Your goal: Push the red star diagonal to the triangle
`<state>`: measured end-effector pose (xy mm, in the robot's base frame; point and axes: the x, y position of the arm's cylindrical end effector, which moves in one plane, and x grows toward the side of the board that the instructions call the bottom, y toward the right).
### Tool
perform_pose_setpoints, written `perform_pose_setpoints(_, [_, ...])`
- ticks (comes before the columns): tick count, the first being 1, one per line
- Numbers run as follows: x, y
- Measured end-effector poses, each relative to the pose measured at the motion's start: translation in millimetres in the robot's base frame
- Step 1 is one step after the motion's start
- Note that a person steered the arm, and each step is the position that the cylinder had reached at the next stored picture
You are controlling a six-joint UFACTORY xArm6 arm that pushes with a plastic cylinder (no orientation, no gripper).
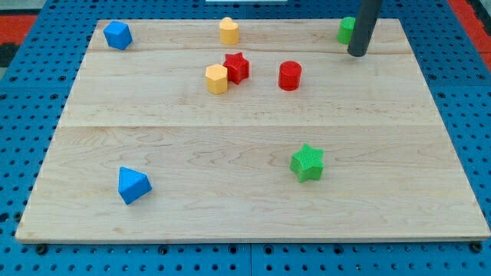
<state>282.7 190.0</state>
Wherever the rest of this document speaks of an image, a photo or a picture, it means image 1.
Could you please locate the green star block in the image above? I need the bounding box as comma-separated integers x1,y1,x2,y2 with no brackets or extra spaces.
290,143,325,182

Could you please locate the red star block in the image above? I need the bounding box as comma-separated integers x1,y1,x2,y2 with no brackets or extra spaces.
222,52,250,85

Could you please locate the blue triangle block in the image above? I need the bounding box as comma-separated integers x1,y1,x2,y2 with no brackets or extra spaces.
118,166,153,205

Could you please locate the light wooden board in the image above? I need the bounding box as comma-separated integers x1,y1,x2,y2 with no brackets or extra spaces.
15,19,490,244

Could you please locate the yellow hexagon block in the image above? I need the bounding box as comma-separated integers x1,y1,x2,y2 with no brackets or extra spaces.
205,64,228,94

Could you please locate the red cylinder block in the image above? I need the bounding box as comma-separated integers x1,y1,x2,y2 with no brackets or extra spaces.
278,61,302,91

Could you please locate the yellow heart block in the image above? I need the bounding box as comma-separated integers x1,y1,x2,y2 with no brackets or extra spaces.
219,17,239,45

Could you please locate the green cylinder block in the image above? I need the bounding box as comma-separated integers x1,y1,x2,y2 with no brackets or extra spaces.
337,17,356,44

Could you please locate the blue cube block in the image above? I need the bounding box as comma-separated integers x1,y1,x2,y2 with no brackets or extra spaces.
104,21,133,51

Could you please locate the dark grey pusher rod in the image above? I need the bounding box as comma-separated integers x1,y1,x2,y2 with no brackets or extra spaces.
348,0,383,58

